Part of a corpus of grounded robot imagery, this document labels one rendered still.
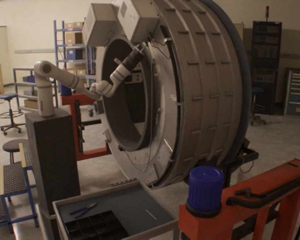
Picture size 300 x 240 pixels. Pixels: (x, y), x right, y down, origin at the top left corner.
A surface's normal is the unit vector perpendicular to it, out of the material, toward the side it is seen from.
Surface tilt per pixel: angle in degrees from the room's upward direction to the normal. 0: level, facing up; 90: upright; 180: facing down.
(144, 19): 133
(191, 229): 90
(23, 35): 90
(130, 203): 0
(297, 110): 90
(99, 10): 55
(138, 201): 0
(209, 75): 74
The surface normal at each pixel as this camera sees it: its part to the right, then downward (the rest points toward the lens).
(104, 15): 0.40, -0.33
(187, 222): -0.87, 0.14
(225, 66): 0.46, -0.11
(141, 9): 0.33, -0.53
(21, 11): -0.36, 0.28
